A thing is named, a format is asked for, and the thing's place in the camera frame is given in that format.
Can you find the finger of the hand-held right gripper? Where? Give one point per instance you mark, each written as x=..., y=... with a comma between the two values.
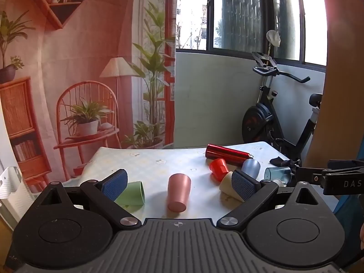
x=311, y=175

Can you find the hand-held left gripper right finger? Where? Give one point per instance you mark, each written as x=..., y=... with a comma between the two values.
x=244, y=185

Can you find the blue cloth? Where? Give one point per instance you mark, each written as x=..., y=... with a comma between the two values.
x=348, y=209

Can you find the red metal bottle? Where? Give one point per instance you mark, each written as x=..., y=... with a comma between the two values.
x=226, y=152

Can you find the pink cup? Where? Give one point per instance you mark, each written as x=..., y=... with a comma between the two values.
x=178, y=190

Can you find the red cup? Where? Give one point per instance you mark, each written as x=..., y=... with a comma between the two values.
x=219, y=168

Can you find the clear blue cup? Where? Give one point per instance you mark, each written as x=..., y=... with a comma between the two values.
x=276, y=173

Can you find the printed room scene wall hanging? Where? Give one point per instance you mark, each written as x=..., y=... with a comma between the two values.
x=85, y=62

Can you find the dark framed window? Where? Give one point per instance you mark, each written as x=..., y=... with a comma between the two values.
x=244, y=20

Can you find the grey-blue cup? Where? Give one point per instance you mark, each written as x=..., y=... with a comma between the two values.
x=250, y=169

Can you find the small white cup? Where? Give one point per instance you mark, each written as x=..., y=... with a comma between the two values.
x=277, y=182

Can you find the tan wooden panel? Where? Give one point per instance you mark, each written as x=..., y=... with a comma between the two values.
x=338, y=62

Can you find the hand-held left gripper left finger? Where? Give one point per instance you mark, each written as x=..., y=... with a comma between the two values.
x=115, y=185

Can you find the green cup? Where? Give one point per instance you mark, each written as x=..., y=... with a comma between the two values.
x=133, y=194

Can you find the cream cup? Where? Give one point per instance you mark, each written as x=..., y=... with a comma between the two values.
x=227, y=186

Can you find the black cloth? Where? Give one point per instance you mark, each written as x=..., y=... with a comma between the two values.
x=280, y=162

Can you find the white cloth on stick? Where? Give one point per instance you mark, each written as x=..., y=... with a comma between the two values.
x=273, y=37

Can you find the black exercise bike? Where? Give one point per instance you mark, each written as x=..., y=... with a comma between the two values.
x=266, y=119

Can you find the white perforated basket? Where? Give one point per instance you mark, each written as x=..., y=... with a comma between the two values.
x=10, y=182

